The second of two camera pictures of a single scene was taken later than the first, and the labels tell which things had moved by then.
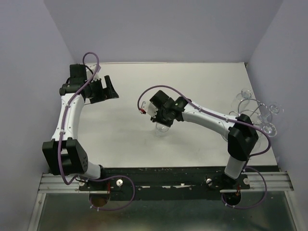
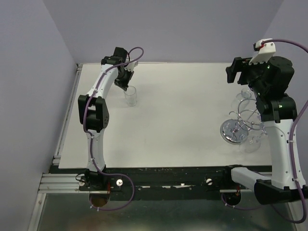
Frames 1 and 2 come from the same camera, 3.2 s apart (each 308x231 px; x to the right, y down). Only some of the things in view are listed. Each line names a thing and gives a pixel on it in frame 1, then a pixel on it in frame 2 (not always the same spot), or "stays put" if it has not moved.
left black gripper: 109,92 -> 124,83
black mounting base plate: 165,184 stays put
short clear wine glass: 160,129 -> 130,95
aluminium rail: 51,184 stays put
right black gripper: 157,120 -> 240,64
